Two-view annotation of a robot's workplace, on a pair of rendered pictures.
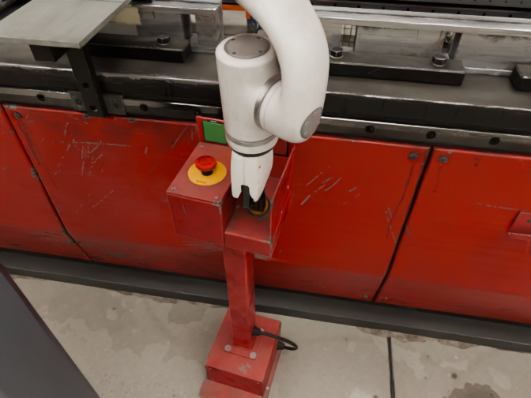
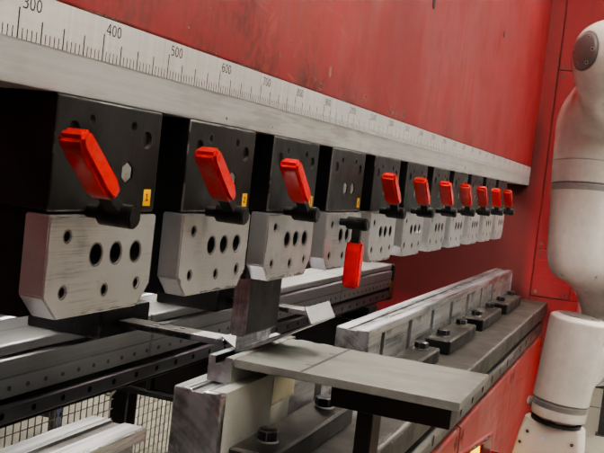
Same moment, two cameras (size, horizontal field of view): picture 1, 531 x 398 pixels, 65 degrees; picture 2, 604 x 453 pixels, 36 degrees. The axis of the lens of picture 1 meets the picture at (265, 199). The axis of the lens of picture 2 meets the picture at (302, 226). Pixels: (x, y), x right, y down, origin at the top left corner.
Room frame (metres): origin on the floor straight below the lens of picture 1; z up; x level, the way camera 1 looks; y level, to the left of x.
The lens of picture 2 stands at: (0.69, 1.45, 1.22)
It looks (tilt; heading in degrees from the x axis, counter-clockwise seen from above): 3 degrees down; 281
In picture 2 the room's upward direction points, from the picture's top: 6 degrees clockwise
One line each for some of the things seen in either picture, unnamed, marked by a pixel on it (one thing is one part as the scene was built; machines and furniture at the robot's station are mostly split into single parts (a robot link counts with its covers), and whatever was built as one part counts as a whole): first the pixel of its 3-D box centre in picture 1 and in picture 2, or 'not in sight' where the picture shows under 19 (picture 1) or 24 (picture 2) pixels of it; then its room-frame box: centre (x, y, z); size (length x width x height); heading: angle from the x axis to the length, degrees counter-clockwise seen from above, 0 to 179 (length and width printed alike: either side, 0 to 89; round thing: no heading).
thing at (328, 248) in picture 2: not in sight; (317, 206); (0.92, 0.17, 1.18); 0.15 x 0.09 x 0.17; 80
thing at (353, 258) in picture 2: not in sight; (350, 252); (0.86, 0.20, 1.12); 0.04 x 0.02 x 0.10; 170
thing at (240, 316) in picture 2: not in sight; (256, 308); (0.95, 0.34, 1.05); 0.10 x 0.02 x 0.10; 80
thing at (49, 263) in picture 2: not in sight; (64, 202); (1.02, 0.76, 1.18); 0.15 x 0.09 x 0.17; 80
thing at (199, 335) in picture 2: not in sight; (139, 317); (1.11, 0.32, 1.01); 0.26 x 0.12 x 0.05; 170
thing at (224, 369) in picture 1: (242, 358); not in sight; (0.56, 0.07, 0.06); 0.25 x 0.20 x 0.12; 163
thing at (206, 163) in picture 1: (206, 167); not in sight; (0.59, 0.11, 0.79); 0.04 x 0.04 x 0.04
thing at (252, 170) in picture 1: (254, 159); (549, 448); (0.55, 0.02, 0.85); 0.10 x 0.07 x 0.11; 163
